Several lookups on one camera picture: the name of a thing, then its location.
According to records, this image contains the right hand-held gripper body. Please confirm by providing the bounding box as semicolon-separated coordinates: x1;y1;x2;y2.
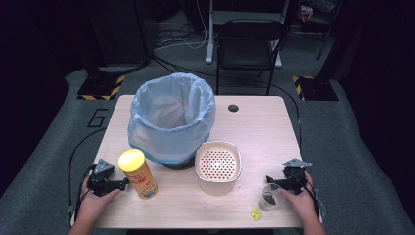
282;158;313;196

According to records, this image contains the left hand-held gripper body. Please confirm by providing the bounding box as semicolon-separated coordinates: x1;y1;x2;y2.
87;159;115;198

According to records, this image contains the clear plastic cup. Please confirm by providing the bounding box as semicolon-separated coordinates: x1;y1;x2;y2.
258;183;287;212

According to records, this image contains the tea bag with yellow tag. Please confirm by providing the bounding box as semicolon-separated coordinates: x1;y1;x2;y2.
250;193;277;222

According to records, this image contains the yellow can with yellow lid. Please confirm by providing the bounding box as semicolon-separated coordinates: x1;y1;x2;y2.
117;148;159;200

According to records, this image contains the black trash bin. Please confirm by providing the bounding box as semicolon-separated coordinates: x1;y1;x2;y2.
162;156;198;171

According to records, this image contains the white strainer bowl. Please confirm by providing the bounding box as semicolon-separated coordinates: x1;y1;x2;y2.
194;140;243;184

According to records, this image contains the bin with blue bag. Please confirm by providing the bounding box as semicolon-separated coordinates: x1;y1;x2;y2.
127;71;216;165

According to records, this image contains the person's left hand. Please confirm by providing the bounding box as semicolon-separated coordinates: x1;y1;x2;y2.
77;177;121;224

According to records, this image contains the person's right hand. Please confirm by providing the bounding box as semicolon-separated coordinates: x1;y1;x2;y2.
278;171;319;224

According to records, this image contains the black base with hazard stripes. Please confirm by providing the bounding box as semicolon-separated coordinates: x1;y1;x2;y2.
76;73;126;101
292;75;340;102

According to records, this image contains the black folding chair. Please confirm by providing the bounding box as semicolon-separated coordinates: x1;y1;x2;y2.
214;19;286;96

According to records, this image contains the dark cabinet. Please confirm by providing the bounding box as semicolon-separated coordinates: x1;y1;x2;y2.
81;0;155;67

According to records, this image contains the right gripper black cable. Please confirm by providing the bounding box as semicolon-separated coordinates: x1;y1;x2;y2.
304;172;322;216

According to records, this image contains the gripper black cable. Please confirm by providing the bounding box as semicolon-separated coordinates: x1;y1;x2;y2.
73;164;98;226
304;172;322;216

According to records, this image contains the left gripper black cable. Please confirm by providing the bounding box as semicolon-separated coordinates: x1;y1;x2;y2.
73;164;98;226

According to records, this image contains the white floor cable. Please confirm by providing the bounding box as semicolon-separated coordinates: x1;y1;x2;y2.
153;0;209;52

